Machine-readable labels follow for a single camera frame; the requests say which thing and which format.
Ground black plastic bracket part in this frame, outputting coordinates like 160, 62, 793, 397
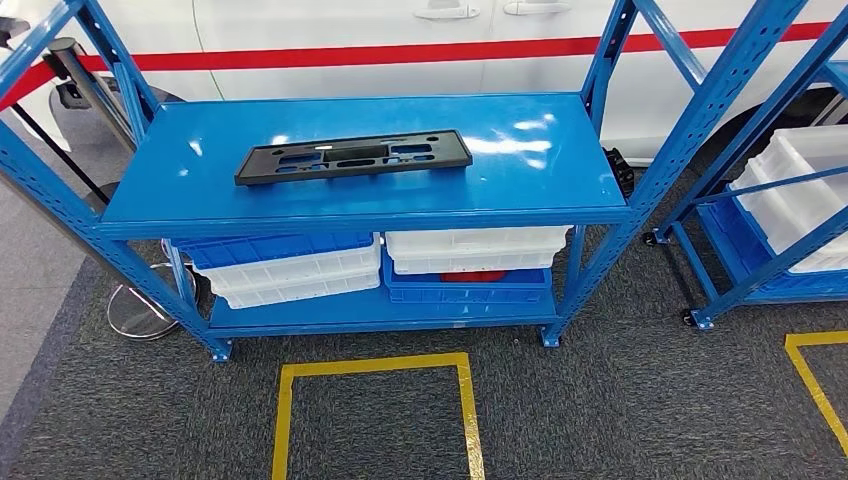
233, 128, 474, 187

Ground blue metal shelf rack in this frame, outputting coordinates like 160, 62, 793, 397
0, 0, 811, 363
645, 6, 848, 331

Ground red object in bin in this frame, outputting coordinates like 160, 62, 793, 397
440, 270, 510, 283

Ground blue plastic bin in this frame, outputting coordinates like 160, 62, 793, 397
695, 195, 848, 297
382, 251, 554, 305
170, 231, 376, 270

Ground black ribbed object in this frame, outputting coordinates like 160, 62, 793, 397
602, 145, 637, 200

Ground white car with red stripe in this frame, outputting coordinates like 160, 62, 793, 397
0, 0, 848, 200

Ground thin black stanchion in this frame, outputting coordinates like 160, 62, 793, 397
9, 102, 124, 213

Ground black post head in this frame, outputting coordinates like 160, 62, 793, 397
0, 16, 32, 49

